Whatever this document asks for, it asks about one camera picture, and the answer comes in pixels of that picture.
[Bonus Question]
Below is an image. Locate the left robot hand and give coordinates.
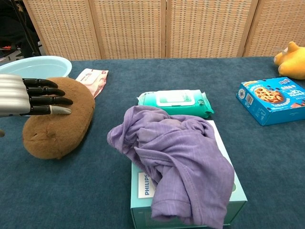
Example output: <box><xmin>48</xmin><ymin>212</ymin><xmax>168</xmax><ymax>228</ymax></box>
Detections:
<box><xmin>0</xmin><ymin>73</ymin><xmax>73</xmax><ymax>117</ymax></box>

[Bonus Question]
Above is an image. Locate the brown plush toy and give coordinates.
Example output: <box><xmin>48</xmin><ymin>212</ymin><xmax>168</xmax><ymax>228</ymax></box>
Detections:
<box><xmin>22</xmin><ymin>76</ymin><xmax>96</xmax><ymax>160</ymax></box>

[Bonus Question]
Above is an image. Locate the light blue plastic basin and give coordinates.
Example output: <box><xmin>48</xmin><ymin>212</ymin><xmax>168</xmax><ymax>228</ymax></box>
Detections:
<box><xmin>0</xmin><ymin>55</ymin><xmax>72</xmax><ymax>78</ymax></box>

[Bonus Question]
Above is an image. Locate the teal Philips cardboard box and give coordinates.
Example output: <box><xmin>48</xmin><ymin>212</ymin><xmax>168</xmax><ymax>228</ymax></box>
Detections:
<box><xmin>130</xmin><ymin>120</ymin><xmax>248</xmax><ymax>229</ymax></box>

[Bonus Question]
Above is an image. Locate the blue cookie box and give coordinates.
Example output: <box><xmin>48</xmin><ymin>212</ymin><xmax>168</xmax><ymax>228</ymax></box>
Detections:
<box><xmin>236</xmin><ymin>76</ymin><xmax>305</xmax><ymax>126</ymax></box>

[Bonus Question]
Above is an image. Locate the yellow plush toy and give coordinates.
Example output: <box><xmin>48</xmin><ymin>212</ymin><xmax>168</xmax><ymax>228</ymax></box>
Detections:
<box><xmin>273</xmin><ymin>41</ymin><xmax>305</xmax><ymax>80</ymax></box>

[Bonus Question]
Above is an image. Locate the black stand with legs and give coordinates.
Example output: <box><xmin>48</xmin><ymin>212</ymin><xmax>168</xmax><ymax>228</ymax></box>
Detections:
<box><xmin>0</xmin><ymin>0</ymin><xmax>45</xmax><ymax>59</ymax></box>

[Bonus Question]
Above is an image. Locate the pink wet wipes pack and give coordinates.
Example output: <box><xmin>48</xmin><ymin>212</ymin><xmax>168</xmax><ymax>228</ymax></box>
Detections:
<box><xmin>75</xmin><ymin>68</ymin><xmax>109</xmax><ymax>99</ymax></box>

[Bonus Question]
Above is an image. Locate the woven wooden folding screen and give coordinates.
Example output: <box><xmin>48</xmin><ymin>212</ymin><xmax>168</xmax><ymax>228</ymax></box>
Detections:
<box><xmin>22</xmin><ymin>0</ymin><xmax>305</xmax><ymax>60</ymax></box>

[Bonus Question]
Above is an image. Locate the green wet wipes pack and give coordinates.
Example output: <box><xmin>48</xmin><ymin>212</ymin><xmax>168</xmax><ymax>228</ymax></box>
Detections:
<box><xmin>136</xmin><ymin>89</ymin><xmax>214</xmax><ymax>119</ymax></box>

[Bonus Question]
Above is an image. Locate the purple cloth garment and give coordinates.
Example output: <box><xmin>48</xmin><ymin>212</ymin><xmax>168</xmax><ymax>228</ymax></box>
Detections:
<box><xmin>107</xmin><ymin>105</ymin><xmax>235</xmax><ymax>229</ymax></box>

